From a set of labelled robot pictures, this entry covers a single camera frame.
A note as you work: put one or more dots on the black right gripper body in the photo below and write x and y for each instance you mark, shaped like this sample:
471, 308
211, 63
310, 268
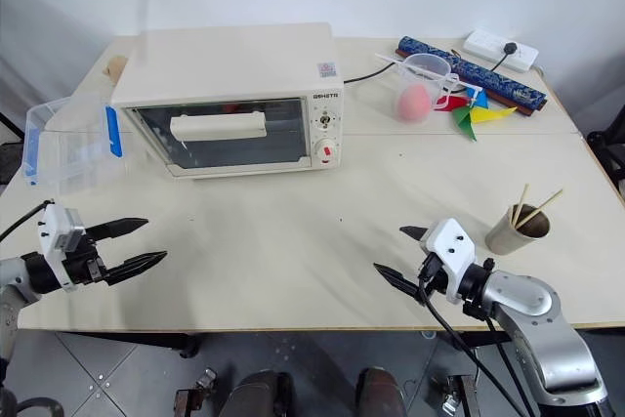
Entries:
434, 280

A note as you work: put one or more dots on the blue patterned rolled scroll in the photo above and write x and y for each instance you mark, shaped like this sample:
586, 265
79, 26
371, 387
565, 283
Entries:
503, 82

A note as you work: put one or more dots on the colourful paper pinwheel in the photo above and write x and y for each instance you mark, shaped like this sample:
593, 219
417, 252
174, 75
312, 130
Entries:
476, 116

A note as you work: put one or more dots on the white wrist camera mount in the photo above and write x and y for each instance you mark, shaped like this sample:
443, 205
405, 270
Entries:
54, 221
451, 246

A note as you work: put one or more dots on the white timer knob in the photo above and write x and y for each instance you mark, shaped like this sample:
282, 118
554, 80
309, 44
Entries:
326, 150

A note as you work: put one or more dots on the metal foot bracket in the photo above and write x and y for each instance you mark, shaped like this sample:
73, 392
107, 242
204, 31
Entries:
195, 390
454, 392

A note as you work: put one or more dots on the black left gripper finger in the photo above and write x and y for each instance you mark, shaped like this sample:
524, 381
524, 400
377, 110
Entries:
134, 265
117, 227

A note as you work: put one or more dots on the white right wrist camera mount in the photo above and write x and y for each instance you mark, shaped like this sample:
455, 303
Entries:
451, 246

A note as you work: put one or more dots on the black table frame bar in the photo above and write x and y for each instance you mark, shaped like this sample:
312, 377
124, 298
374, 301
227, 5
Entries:
146, 341

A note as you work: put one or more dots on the black stand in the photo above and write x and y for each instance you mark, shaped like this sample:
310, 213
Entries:
608, 148

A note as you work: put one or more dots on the clear plastic box blue latches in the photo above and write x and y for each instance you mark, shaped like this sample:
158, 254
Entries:
78, 153

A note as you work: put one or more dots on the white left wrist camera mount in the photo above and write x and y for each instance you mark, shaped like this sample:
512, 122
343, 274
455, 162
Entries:
54, 221

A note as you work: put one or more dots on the brown paper piece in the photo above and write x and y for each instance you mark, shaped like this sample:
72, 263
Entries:
116, 68

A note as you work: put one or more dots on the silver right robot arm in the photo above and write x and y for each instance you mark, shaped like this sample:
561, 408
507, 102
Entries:
532, 304

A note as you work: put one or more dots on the wooden chopstick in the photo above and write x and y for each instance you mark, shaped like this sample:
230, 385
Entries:
523, 202
547, 204
511, 217

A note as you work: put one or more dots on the white power strip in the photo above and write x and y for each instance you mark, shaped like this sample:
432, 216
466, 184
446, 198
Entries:
481, 41

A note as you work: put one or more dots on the cream white toaster oven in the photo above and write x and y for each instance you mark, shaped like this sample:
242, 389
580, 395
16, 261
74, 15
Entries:
220, 60

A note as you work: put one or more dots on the clear plastic measuring cup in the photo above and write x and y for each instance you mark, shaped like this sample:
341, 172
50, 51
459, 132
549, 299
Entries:
421, 64

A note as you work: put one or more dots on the beige paper cup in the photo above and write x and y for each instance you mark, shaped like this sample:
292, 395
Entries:
508, 241

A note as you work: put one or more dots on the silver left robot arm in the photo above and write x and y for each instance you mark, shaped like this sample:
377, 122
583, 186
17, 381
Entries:
12, 273

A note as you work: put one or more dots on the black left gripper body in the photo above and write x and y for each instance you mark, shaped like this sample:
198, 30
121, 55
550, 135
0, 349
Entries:
85, 265

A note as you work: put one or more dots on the dark rounded shape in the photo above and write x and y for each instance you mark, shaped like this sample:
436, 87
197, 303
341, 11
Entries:
259, 395
382, 392

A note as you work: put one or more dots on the pink egg-shaped sponge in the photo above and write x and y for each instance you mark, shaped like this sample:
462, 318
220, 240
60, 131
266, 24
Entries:
413, 104

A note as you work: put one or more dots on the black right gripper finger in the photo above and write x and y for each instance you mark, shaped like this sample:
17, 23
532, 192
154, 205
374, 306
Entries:
415, 233
398, 280

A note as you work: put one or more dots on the black equipment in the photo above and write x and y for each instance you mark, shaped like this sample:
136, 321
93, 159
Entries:
10, 163

